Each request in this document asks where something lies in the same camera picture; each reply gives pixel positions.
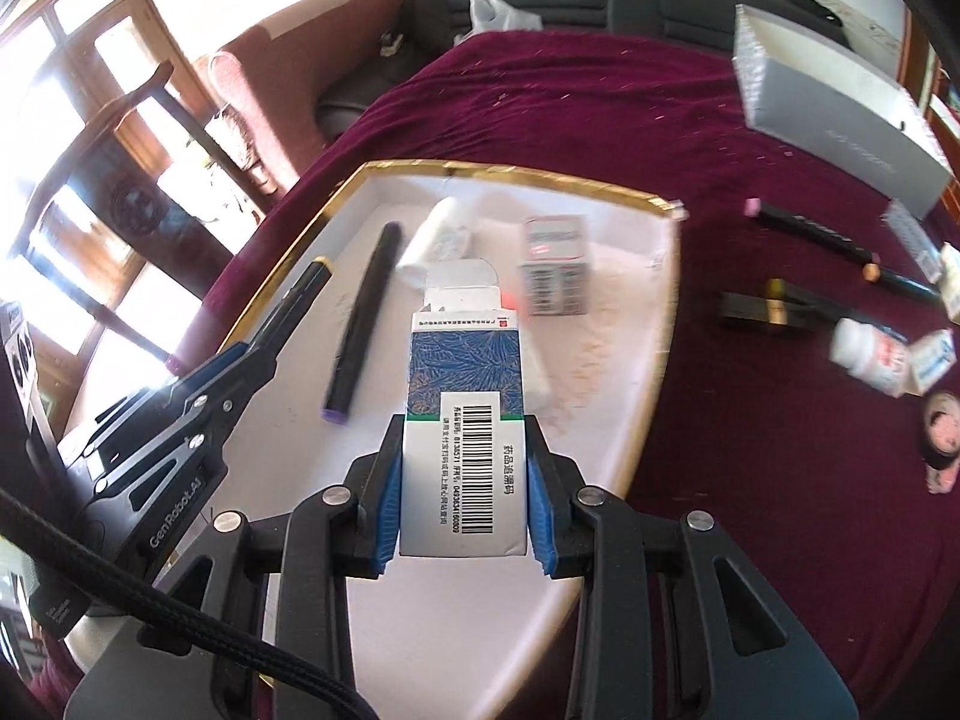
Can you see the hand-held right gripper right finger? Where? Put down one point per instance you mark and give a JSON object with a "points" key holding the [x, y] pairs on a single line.
{"points": [[538, 510]]}

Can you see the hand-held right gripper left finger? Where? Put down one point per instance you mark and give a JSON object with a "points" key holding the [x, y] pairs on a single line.
{"points": [[386, 510]]}

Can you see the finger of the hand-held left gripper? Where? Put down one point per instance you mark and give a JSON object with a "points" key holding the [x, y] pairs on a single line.
{"points": [[214, 369], [240, 394]]}

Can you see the blue white medicine box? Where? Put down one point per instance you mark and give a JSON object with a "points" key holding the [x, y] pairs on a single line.
{"points": [[461, 390]]}

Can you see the gold-edged white tray box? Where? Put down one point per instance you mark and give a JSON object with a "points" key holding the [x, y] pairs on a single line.
{"points": [[600, 360]]}

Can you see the grey box red border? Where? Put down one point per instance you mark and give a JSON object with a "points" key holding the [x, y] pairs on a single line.
{"points": [[555, 262]]}

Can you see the small white bottle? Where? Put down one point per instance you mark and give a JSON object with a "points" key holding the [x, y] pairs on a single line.
{"points": [[439, 240]]}

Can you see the black and gold pen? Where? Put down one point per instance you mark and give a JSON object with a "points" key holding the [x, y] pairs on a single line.
{"points": [[780, 307]]}

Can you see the white pill bottle red label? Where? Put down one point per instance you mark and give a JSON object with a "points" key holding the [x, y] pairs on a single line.
{"points": [[870, 356]]}

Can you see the long black marker pen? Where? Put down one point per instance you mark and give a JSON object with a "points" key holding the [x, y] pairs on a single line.
{"points": [[810, 229]]}

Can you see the white blue ointment box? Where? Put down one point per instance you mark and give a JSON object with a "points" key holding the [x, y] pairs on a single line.
{"points": [[930, 360]]}

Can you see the dark wooden chair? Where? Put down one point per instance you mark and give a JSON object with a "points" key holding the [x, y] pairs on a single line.
{"points": [[131, 202]]}

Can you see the pink plush toy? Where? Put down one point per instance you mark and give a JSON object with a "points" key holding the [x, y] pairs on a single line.
{"points": [[941, 478]]}

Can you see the black tape roll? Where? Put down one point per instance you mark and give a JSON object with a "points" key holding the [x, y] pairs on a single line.
{"points": [[941, 427]]}

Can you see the white plastic bag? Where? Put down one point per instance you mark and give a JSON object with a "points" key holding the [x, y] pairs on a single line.
{"points": [[499, 11]]}

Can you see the small red white box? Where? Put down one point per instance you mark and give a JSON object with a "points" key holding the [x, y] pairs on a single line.
{"points": [[915, 240]]}

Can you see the cream cardboard box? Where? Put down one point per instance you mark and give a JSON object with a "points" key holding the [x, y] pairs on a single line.
{"points": [[952, 281]]}

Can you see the long grey cardboard box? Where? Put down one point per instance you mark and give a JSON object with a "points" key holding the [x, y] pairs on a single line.
{"points": [[825, 112]]}

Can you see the black leather sofa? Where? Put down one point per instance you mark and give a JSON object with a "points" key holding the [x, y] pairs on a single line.
{"points": [[600, 0]]}

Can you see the wooden cabinet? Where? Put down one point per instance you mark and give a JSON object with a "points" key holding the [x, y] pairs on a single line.
{"points": [[941, 90]]}

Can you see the wooden window frame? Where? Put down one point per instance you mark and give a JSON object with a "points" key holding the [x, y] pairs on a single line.
{"points": [[45, 37]]}

